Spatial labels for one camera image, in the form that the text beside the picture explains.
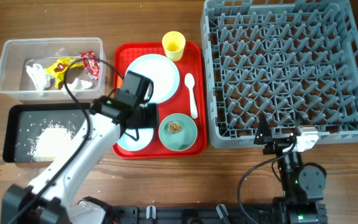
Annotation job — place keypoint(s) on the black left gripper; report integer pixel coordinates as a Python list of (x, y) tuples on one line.
[(149, 116)]

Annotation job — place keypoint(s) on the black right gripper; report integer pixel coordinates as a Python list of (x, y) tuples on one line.
[(263, 135)]

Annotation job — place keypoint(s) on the light blue rice bowl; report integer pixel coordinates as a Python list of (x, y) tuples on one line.
[(128, 143)]

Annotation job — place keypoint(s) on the small white tissue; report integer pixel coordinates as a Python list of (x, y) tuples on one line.
[(79, 84)]

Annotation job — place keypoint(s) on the red snack wrapper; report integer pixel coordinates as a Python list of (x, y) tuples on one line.
[(90, 64)]

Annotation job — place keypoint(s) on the white rice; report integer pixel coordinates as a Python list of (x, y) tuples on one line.
[(41, 141)]

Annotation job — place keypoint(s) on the yellow sauce wrapper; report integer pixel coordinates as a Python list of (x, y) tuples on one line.
[(58, 69)]

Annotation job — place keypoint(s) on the large white tissue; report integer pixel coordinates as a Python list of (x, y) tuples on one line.
[(40, 78)]

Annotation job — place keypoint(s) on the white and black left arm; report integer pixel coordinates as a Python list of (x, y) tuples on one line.
[(48, 198)]

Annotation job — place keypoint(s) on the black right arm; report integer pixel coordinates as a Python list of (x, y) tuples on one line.
[(302, 183)]

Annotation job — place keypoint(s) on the grey plastic dishwasher rack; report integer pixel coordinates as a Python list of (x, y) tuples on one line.
[(278, 58)]

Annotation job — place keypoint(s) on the brown food scrap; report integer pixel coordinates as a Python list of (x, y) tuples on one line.
[(174, 127)]

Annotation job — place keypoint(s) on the light blue bowl with scrap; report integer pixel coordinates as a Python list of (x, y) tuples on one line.
[(184, 139)]

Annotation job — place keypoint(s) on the light blue plate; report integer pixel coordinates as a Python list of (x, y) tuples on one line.
[(162, 71)]

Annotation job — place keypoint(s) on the red plastic tray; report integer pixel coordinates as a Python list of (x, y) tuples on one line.
[(191, 62)]

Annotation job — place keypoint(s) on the white plastic spoon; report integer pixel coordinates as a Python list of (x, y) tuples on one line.
[(190, 83)]

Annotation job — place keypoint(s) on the yellow plastic cup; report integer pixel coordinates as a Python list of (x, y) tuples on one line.
[(173, 44)]

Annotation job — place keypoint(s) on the black plastic tray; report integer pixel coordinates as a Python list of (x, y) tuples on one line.
[(20, 114)]

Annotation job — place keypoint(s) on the clear plastic bin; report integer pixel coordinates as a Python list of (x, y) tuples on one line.
[(19, 54)]

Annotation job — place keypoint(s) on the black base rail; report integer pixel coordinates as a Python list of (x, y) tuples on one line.
[(191, 214)]

